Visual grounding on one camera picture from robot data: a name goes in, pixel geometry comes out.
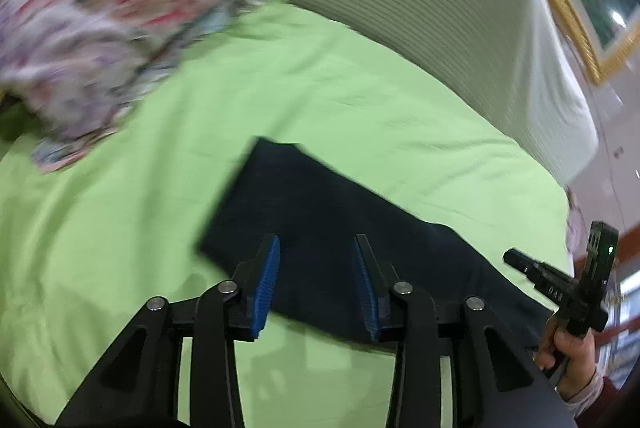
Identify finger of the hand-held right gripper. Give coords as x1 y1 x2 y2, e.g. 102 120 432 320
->
503 247 576 300

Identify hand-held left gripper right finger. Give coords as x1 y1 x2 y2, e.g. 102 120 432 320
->
354 235 577 428

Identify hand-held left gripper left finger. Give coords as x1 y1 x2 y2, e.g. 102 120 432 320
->
55 233 281 428

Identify dark navy pants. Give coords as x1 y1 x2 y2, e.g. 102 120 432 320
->
199 135 557 350

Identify person's right forearm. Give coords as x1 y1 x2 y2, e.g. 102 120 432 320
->
554 367 628 420

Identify person's right hand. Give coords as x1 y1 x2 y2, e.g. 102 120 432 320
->
533 327 598 401

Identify light green bed sheet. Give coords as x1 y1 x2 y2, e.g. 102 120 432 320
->
0 1 575 424

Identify white striped headboard cushion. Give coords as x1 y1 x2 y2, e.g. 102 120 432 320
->
250 0 600 187

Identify floral patterned blanket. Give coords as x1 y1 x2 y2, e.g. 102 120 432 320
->
0 0 281 174

